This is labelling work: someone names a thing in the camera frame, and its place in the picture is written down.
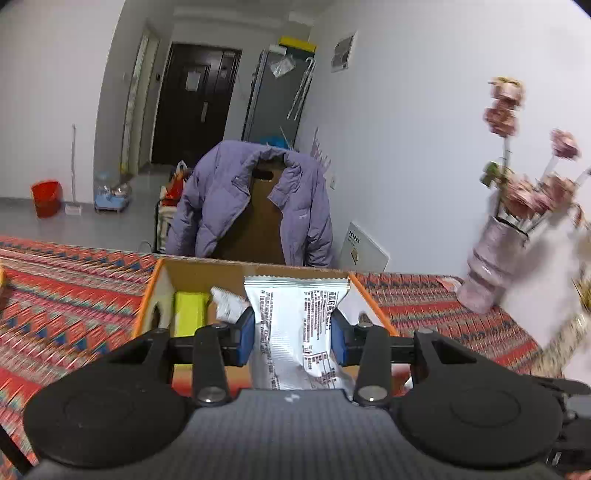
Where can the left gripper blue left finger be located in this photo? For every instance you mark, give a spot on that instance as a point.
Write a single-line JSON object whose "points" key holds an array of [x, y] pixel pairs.
{"points": [[216, 347]]}

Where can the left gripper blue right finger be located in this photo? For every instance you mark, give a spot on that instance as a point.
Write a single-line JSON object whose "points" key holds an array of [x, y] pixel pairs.
{"points": [[369, 348]]}

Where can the white silver snack packet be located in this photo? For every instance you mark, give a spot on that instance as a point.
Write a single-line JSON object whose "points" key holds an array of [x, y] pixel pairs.
{"points": [[292, 347], [228, 306]]}

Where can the green packet in box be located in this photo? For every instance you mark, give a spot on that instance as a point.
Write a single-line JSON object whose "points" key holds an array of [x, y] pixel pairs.
{"points": [[190, 312]]}

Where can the cardboard snack box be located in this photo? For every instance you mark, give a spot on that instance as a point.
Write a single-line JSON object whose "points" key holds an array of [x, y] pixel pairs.
{"points": [[174, 275]]}

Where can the brown wooden chair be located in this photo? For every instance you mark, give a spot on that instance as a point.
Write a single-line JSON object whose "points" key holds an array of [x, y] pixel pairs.
{"points": [[255, 235]]}

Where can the purple puffer jacket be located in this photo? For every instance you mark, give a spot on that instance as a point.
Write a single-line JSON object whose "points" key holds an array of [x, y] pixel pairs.
{"points": [[217, 193]]}

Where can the patterned red tablecloth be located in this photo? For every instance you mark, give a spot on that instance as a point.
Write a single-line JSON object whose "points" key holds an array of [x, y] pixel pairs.
{"points": [[63, 306]]}

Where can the pink ceramic vase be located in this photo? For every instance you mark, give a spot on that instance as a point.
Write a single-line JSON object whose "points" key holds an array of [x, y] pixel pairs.
{"points": [[492, 265]]}

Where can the pet feeder tray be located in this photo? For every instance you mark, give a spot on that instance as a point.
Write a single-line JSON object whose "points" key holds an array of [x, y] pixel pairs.
{"points": [[110, 197]]}

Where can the white mop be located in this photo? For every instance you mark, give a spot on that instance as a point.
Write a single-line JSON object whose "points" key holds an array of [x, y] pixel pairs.
{"points": [[73, 207]]}

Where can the dried pink roses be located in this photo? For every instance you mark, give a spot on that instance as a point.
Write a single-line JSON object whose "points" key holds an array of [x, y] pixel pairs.
{"points": [[524, 200]]}

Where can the red plastic bucket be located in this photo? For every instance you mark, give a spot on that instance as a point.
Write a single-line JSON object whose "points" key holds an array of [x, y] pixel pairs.
{"points": [[46, 198]]}

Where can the dark entrance door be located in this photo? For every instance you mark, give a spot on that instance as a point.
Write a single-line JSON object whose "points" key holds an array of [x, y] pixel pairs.
{"points": [[193, 103]]}

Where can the grey refrigerator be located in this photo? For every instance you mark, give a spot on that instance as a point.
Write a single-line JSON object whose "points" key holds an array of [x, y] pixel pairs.
{"points": [[279, 89]]}

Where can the white wall heater panel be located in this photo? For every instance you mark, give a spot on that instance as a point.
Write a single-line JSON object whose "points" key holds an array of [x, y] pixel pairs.
{"points": [[360, 253]]}

